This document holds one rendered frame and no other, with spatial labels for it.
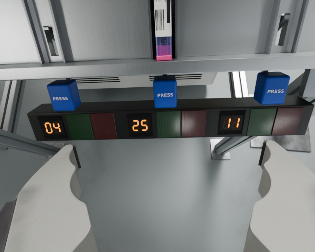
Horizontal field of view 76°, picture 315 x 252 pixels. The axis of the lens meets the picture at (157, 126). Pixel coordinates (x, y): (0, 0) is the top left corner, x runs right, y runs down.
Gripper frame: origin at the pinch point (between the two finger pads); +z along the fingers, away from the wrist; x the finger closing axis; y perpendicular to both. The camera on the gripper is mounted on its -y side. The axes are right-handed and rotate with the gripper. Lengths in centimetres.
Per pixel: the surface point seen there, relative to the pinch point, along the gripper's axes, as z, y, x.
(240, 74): 53, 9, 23
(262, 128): 10.8, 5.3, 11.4
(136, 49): 9.9, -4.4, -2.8
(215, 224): 43, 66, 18
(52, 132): 10.8, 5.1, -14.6
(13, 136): 43, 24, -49
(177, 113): 10.8, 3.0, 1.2
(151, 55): 9.1, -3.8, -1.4
